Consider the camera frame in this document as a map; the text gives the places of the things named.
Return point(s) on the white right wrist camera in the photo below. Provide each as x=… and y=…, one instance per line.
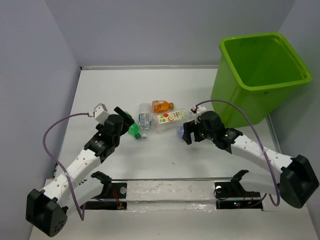
x=198, y=110

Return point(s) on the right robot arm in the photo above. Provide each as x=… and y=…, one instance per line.
x=292, y=178

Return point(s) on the clear bottle apple label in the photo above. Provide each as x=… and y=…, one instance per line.
x=171, y=119

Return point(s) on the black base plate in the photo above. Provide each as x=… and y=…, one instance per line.
x=112, y=200
x=228, y=198

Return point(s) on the short orange juice bottle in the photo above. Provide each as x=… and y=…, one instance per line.
x=161, y=106

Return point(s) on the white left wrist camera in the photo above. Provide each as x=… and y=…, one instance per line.
x=100, y=113

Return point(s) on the green plastic bin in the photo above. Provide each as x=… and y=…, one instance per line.
x=256, y=73

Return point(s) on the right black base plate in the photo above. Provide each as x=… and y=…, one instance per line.
x=228, y=198

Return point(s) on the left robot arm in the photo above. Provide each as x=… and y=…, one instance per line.
x=48, y=209

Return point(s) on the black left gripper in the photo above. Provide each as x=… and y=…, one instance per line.
x=127, y=121

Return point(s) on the clear bottle blue cap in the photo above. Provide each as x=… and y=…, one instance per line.
x=180, y=132

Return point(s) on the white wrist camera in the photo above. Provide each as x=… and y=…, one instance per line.
x=100, y=113
x=198, y=110

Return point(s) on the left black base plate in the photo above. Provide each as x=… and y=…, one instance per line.
x=112, y=200

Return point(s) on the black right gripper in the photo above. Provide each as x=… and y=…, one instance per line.
x=189, y=127

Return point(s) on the green plastic bottle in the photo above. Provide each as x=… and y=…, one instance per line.
x=134, y=131

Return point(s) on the clear bottle blue white label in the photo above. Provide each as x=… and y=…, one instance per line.
x=144, y=119

